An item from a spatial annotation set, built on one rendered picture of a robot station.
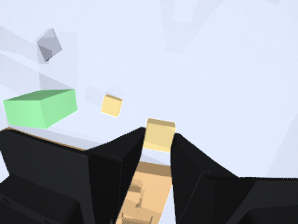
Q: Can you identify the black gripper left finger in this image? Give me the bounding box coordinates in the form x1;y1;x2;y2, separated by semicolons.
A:
0;127;145;224

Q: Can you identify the pale yellow block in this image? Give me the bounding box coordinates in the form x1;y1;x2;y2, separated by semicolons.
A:
144;117;176;153
101;93;124;117

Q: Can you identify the tan puzzle board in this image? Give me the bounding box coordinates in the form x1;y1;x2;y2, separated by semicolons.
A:
116;160;172;224

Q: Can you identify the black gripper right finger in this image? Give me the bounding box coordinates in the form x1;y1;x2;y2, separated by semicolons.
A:
170;132;298;224

